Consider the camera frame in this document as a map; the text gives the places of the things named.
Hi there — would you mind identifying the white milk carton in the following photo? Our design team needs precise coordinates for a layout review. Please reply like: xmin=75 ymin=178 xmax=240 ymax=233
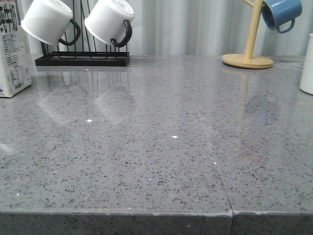
xmin=0 ymin=0 xmax=32 ymax=97

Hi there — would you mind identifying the white HOME ceramic mug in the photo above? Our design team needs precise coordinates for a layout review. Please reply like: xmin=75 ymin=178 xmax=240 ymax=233
xmin=300 ymin=33 xmax=313 ymax=95

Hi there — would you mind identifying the wooden mug tree stand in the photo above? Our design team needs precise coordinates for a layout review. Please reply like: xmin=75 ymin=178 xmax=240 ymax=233
xmin=222 ymin=0 xmax=273 ymax=69

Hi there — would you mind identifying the right white hanging mug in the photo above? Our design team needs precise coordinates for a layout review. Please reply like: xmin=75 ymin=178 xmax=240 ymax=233
xmin=84 ymin=0 xmax=134 ymax=47

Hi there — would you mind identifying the white hanging mug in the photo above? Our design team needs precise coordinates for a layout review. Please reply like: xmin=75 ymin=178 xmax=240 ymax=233
xmin=21 ymin=0 xmax=81 ymax=46
xmin=84 ymin=0 xmax=134 ymax=47

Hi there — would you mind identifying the left white hanging mug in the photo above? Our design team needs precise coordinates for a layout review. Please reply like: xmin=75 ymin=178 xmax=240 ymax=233
xmin=21 ymin=0 xmax=81 ymax=46

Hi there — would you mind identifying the blue enamel mug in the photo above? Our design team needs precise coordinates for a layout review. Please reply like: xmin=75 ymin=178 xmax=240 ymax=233
xmin=262 ymin=0 xmax=303 ymax=34

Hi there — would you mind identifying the black wire mug rack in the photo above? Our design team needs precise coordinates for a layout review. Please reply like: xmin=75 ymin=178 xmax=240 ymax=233
xmin=35 ymin=0 xmax=130 ymax=67

